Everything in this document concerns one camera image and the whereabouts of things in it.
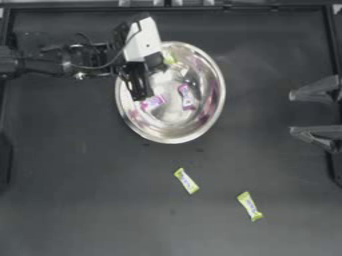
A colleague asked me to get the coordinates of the purple candy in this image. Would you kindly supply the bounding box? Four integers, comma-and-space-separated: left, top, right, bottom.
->
139, 94, 168, 113
176, 80, 198, 112

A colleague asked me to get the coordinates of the green candy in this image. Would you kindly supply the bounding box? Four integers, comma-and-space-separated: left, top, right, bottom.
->
163, 52, 178, 66
235, 190, 266, 223
172, 167, 202, 196

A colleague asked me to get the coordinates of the steel bowl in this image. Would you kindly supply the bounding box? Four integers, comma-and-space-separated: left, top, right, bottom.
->
114, 40, 227, 145

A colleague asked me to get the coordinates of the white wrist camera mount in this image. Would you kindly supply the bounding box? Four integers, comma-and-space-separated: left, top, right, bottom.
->
122, 15, 168, 73

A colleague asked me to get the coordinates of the black metal frame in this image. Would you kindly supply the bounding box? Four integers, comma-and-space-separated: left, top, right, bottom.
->
0, 0, 342, 88

